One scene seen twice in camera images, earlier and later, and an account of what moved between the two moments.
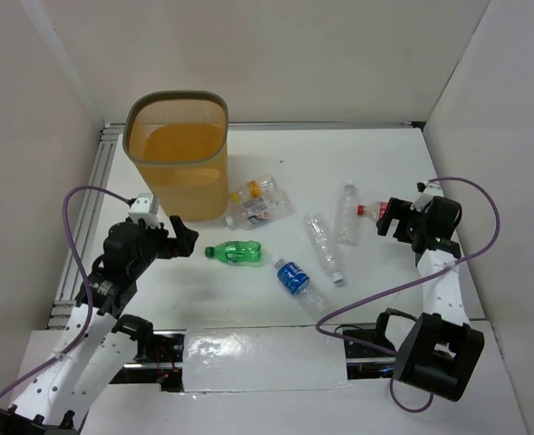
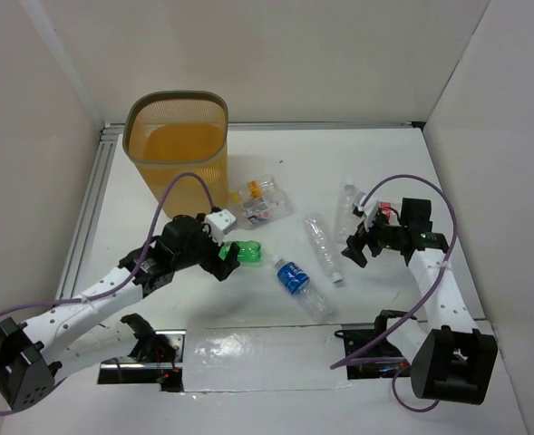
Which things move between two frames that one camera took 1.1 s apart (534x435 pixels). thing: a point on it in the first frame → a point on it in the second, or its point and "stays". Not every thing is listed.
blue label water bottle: [295, 281] stays
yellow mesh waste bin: [179, 141] stays
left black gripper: [171, 242] → [214, 258]
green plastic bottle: [237, 253] stays
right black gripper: [398, 209] → [354, 251]
